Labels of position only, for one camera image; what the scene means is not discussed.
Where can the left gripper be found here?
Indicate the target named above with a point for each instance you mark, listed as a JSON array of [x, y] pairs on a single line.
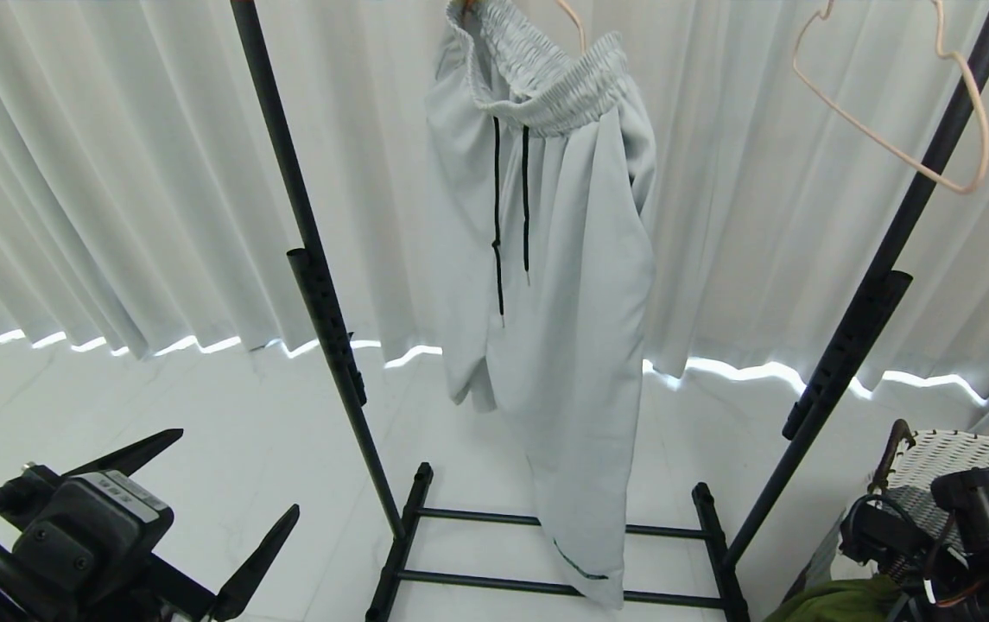
[[71, 609]]

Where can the pink clothes hanger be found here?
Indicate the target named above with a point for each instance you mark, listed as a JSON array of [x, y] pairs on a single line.
[[985, 138], [582, 34]]

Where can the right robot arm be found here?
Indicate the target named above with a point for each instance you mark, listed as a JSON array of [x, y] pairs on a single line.
[[986, 518]]

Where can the black clothes rack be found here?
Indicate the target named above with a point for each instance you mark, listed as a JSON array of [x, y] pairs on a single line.
[[322, 311]]

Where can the white laundry basket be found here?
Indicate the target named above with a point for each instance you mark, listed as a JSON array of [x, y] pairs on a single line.
[[969, 449]]

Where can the white curtain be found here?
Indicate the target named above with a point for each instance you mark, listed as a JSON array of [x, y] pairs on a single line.
[[114, 173]]

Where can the green garment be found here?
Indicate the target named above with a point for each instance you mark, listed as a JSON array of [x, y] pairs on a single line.
[[840, 602]]

